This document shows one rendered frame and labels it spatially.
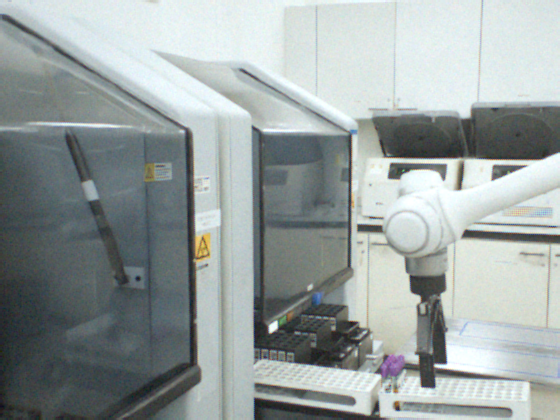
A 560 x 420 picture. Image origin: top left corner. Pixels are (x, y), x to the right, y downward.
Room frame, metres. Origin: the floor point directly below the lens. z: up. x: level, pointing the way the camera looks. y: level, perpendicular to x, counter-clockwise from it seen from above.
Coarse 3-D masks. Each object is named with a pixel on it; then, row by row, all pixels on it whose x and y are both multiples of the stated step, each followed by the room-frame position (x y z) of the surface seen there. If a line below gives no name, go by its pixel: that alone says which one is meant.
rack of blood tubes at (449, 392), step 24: (408, 384) 1.29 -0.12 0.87; (456, 384) 1.27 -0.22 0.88; (480, 384) 1.26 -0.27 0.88; (504, 384) 1.25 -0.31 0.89; (528, 384) 1.24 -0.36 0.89; (384, 408) 1.24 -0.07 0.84; (408, 408) 1.28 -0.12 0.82; (432, 408) 1.24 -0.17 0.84; (456, 408) 1.28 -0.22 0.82; (480, 408) 1.27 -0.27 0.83; (504, 408) 1.26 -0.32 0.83; (528, 408) 1.17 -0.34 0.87
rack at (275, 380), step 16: (256, 368) 1.39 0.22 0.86; (272, 368) 1.38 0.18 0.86; (288, 368) 1.38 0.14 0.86; (304, 368) 1.38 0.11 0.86; (320, 368) 1.38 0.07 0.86; (256, 384) 1.38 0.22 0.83; (272, 384) 1.38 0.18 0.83; (288, 384) 1.31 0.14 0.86; (304, 384) 1.30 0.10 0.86; (320, 384) 1.29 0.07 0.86; (336, 384) 1.29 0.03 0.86; (352, 384) 1.29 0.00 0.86; (368, 384) 1.29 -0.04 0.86; (288, 400) 1.31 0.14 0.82; (304, 400) 1.30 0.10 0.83; (320, 400) 1.34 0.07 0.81; (336, 400) 1.34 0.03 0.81; (352, 400) 1.34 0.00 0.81; (368, 400) 1.25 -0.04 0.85
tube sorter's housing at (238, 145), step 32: (96, 32) 1.28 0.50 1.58; (160, 64) 1.29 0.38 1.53; (224, 64) 2.01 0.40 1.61; (256, 64) 2.00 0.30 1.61; (224, 128) 1.20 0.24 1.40; (352, 128) 1.93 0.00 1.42; (224, 160) 1.20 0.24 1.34; (256, 160) 1.98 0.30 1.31; (224, 192) 1.20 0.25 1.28; (256, 192) 1.98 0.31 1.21; (352, 192) 1.93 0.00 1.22; (224, 224) 1.20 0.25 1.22; (256, 224) 1.98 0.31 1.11; (352, 224) 1.94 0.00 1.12; (224, 256) 1.20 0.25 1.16; (256, 256) 1.98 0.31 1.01; (352, 256) 1.94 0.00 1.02; (224, 288) 1.20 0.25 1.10; (256, 288) 1.98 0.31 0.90; (352, 288) 1.94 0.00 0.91; (224, 320) 1.20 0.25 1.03; (352, 320) 1.94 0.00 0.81; (224, 352) 1.20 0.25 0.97; (224, 384) 1.20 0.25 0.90; (224, 416) 1.20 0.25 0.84
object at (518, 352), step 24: (456, 336) 1.76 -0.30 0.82; (480, 336) 1.76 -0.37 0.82; (504, 336) 1.77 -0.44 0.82; (528, 336) 1.77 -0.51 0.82; (552, 336) 1.78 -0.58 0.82; (408, 360) 1.56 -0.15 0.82; (456, 360) 1.57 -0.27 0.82; (480, 360) 1.57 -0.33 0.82; (504, 360) 1.57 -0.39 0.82; (528, 360) 1.58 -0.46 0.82; (552, 360) 1.58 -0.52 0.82; (552, 384) 1.43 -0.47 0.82
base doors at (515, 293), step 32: (384, 256) 3.66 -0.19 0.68; (448, 256) 3.54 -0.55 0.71; (480, 256) 3.49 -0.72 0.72; (512, 256) 3.43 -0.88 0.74; (544, 256) 3.37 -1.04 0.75; (384, 288) 3.66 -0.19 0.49; (448, 288) 3.54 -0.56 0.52; (480, 288) 3.48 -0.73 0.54; (512, 288) 3.43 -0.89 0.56; (544, 288) 3.37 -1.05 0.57; (384, 320) 3.66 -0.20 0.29; (416, 320) 3.60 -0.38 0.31; (512, 320) 3.42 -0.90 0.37; (544, 320) 3.37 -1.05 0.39
